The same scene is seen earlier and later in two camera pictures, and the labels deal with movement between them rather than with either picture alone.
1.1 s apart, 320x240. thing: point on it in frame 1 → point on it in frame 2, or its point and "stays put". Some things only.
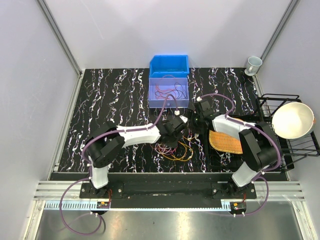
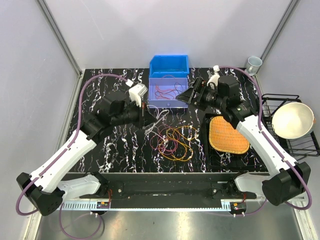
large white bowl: (293, 120) stays put
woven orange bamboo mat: (224, 142) stays put
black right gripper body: (195, 124) → (201, 86)
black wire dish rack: (291, 150) stays put
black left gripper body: (175, 137) → (141, 115)
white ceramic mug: (253, 64) stays put
